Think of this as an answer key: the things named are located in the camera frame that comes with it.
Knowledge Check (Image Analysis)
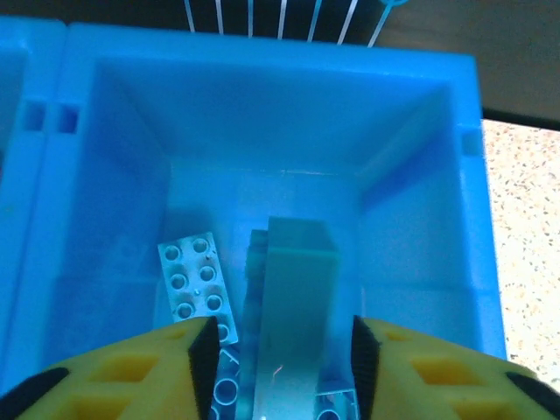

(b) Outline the blue plastic bin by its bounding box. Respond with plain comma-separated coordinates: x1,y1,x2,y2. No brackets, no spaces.
0,15,69,228
0,21,508,420

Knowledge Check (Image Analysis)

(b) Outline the white studded building brick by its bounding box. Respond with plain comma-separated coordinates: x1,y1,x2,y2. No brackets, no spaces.
157,231,240,345

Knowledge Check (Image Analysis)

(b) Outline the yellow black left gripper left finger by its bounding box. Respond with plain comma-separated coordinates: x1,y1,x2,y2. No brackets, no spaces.
0,315,221,420

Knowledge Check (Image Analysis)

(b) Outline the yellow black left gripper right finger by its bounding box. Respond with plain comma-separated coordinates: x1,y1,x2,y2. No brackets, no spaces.
351,313,560,420

